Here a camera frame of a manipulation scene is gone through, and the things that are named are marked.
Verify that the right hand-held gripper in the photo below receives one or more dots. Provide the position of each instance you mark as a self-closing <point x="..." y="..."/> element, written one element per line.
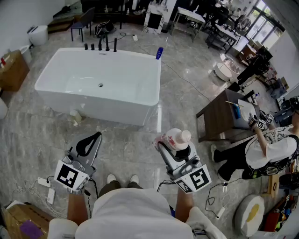
<point x="194" y="175"/>

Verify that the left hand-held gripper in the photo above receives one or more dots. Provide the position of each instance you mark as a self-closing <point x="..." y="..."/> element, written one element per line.
<point x="70" y="173"/>

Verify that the white plastic bottle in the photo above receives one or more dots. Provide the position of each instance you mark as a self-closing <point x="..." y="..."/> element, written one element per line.
<point x="171" y="140"/>

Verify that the white bathtub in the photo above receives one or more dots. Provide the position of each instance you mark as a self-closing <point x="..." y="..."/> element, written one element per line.
<point x="105" y="74"/>

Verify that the person's left forearm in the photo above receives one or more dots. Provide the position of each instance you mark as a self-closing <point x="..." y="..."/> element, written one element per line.
<point x="77" y="206"/>

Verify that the person's right forearm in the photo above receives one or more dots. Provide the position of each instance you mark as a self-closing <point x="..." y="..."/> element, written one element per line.
<point x="184" y="205"/>

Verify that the crumpled white packaging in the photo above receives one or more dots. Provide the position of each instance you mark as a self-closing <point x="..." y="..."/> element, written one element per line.
<point x="76" y="116"/>

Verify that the person's left white shoe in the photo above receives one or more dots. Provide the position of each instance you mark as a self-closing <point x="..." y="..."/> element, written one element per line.
<point x="111" y="178"/>

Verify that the person's white shoe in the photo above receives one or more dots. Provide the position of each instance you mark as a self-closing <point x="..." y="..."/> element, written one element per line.
<point x="111" y="178"/>
<point x="134" y="178"/>

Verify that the person's olive trousers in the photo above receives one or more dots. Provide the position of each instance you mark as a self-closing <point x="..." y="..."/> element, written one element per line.
<point x="114" y="186"/>

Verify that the person's right white shoe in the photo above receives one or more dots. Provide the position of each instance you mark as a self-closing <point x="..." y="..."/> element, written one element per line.
<point x="134" y="178"/>

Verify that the dark wooden vanity table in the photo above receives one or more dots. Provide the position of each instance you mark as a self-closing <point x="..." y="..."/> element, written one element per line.
<point x="217" y="116"/>

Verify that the white power strip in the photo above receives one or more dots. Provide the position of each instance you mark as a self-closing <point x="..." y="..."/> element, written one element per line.
<point x="51" y="196"/>
<point x="220" y="212"/>
<point x="135" y="37"/>
<point x="44" y="182"/>

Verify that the blue brush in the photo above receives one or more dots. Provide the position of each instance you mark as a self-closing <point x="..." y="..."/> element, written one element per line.
<point x="237" y="112"/>

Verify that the person's white shirt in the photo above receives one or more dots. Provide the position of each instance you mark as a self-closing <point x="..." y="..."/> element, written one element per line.
<point x="130" y="217"/>

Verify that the white sink basin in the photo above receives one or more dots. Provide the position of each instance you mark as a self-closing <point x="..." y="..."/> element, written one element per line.
<point x="247" y="109"/>

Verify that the round white yellow cushion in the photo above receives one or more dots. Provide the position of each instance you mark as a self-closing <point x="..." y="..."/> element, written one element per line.
<point x="248" y="214"/>

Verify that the small wooden stool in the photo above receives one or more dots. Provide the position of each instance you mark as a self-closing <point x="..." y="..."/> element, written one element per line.
<point x="273" y="185"/>

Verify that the round white table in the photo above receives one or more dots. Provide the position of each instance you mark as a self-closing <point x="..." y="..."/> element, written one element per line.
<point x="227" y="67"/>

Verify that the purple cloth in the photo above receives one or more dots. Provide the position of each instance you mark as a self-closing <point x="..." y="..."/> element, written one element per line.
<point x="31" y="229"/>

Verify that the cardboard box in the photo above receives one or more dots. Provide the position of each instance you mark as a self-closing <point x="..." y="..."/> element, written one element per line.
<point x="16" y="219"/>
<point x="14" y="74"/>

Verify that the blue bottle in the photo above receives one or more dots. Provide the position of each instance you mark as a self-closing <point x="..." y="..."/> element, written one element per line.
<point x="159" y="53"/>

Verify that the black tub spout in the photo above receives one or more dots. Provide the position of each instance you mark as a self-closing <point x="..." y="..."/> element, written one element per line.
<point x="100" y="44"/>

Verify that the black hand shower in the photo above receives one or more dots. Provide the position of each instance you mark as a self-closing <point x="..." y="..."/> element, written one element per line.
<point x="115" y="45"/>

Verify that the white waste bin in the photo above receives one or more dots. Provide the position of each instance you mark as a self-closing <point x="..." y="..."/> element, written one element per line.
<point x="26" y="53"/>

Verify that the pile of colourful items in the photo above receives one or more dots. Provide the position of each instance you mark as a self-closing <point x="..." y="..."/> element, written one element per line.
<point x="280" y="212"/>

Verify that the black bag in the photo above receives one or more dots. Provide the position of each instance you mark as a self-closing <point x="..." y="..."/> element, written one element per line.
<point x="104" y="29"/>

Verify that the red bottle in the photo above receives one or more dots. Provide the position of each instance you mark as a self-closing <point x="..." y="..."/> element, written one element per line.
<point x="2" y="61"/>

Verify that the white toilet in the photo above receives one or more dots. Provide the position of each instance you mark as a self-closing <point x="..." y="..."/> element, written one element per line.
<point x="38" y="35"/>

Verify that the dark blue chair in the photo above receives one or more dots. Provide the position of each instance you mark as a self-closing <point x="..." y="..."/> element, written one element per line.
<point x="83" y="22"/>

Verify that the marble pattern cabinet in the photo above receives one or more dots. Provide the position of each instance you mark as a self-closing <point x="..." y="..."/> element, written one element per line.
<point x="154" y="18"/>

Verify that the dark shelf unit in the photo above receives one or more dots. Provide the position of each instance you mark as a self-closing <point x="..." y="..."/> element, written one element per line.
<point x="112" y="9"/>

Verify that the dark frame desk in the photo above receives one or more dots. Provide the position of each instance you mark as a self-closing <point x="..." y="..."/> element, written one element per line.
<point x="220" y="37"/>

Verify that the metal frame white table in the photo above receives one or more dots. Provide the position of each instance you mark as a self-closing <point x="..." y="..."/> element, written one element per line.
<point x="189" y="16"/>

